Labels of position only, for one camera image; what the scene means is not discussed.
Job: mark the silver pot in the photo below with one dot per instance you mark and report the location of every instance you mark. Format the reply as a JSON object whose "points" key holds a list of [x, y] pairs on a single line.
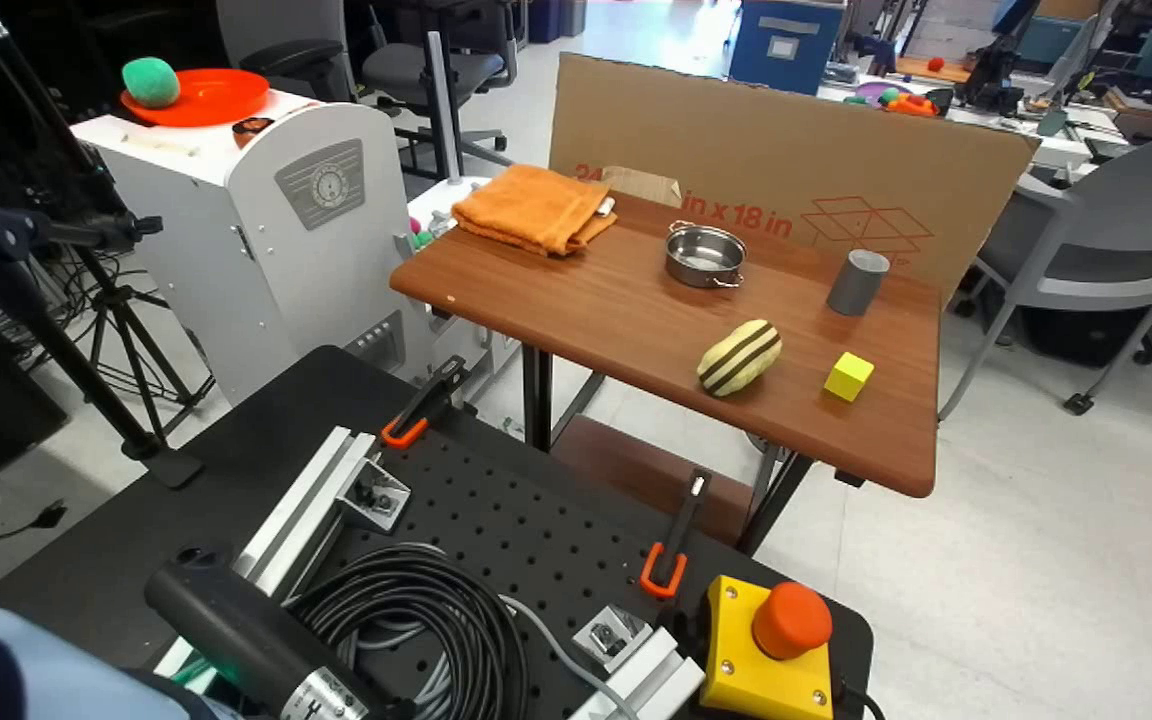
{"points": [[704, 262]]}

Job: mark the yellow cube block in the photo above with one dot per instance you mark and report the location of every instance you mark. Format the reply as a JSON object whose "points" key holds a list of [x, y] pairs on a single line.
{"points": [[848, 378]]}

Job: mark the grey cylinder block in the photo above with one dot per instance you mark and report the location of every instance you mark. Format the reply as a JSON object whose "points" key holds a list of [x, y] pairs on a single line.
{"points": [[856, 285]]}

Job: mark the folded orange cloth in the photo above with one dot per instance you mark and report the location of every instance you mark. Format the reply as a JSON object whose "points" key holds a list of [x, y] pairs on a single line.
{"points": [[531, 208]]}

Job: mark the yellow striped plush toy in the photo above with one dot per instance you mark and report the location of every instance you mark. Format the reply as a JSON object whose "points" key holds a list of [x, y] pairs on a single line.
{"points": [[739, 357]]}

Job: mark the cardboard sheet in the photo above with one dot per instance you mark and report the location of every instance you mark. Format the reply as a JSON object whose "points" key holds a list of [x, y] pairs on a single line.
{"points": [[736, 150]]}

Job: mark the white toy kitchen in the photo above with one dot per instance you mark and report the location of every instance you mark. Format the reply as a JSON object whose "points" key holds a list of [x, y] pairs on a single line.
{"points": [[266, 260]]}

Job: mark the dark grey office chair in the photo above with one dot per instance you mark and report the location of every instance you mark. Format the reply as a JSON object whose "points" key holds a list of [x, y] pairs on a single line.
{"points": [[426, 65]]}

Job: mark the yellow emergency stop button box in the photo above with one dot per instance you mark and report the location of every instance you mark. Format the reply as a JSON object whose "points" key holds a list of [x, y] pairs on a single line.
{"points": [[766, 670]]}

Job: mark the blue box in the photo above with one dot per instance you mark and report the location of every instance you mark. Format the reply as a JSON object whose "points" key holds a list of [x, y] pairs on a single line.
{"points": [[786, 40]]}

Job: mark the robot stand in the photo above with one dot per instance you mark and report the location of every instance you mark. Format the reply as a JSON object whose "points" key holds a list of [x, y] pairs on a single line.
{"points": [[186, 470]]}

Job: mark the heap of colourful toys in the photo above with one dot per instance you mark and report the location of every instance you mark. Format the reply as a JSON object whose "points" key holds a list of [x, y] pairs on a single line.
{"points": [[901, 100]]}

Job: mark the black tripod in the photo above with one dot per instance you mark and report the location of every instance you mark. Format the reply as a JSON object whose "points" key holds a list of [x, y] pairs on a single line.
{"points": [[131, 320]]}

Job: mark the orange plate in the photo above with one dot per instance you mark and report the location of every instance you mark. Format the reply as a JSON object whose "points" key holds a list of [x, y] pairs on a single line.
{"points": [[211, 98]]}

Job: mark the green plush ball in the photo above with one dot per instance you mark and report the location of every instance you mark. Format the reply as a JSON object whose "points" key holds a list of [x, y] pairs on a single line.
{"points": [[150, 82]]}

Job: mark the aluminium rail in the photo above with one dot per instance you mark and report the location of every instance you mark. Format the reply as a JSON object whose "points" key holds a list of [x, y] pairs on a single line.
{"points": [[651, 680], [301, 505]]}

